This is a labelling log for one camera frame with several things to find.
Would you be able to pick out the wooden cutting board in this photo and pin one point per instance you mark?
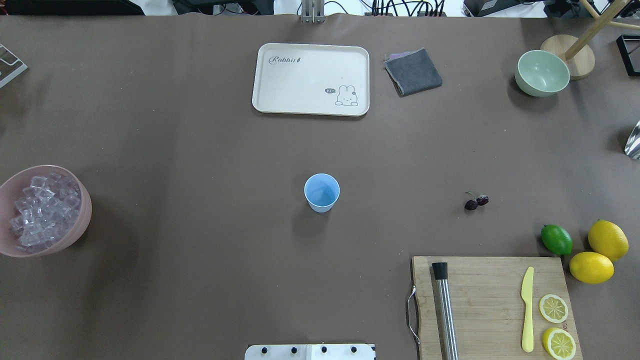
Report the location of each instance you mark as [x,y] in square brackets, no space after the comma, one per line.
[487,306]

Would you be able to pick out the light blue plastic cup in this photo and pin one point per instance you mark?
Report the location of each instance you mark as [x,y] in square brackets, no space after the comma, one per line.
[321,191]

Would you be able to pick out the lemon slice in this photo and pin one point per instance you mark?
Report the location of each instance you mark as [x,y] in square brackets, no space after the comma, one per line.
[559,344]
[553,308]

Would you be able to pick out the whole yellow lemon far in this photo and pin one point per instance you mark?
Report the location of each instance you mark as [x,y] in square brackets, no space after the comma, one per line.
[608,239]

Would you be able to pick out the whole yellow lemon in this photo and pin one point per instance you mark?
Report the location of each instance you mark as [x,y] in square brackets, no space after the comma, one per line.
[608,239]
[591,268]

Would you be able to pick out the steel muddler black tip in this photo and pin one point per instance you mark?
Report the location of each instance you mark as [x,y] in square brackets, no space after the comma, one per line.
[446,316]

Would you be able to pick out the whole yellow lemon near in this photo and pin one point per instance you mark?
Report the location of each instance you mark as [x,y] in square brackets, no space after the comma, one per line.
[591,268]

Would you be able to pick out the cream rabbit tray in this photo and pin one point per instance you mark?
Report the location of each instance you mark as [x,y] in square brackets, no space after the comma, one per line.
[312,79]

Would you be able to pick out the steel ice scoop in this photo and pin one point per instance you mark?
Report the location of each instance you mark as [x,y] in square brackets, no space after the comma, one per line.
[632,145]

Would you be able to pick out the grey folded cloth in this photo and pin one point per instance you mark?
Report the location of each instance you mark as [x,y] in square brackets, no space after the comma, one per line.
[412,72]

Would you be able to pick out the lemon slice lower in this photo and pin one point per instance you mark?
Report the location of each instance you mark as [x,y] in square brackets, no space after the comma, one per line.
[559,344]

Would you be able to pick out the green lime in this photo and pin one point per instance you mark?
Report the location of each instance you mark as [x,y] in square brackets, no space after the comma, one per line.
[557,240]

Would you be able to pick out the wooden cup stand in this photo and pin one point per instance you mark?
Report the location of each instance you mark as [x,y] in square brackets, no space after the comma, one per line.
[576,52]

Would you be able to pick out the mint green bowl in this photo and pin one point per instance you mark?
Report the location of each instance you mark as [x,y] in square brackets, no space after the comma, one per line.
[541,74]

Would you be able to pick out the black framed tray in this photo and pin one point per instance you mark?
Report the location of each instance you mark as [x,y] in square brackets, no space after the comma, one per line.
[628,46]

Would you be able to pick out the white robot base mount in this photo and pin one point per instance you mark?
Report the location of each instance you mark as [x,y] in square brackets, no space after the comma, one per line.
[319,351]

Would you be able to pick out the yellow plastic knife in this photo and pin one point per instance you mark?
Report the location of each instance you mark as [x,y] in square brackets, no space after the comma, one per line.
[526,293]

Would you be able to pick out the aluminium frame post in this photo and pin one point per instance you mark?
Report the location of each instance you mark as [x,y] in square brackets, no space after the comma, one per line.
[312,11]

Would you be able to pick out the lemon slice upper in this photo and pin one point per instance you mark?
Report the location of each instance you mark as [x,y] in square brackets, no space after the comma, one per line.
[553,308]

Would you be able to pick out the clear ice cubes pile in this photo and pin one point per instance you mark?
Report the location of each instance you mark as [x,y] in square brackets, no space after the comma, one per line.
[48,209]

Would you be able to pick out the dark red cherry pair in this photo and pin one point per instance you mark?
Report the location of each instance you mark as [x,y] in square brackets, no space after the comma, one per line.
[477,199]

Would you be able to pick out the pink bowl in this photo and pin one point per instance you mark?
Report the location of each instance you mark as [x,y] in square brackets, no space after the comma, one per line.
[9,192]

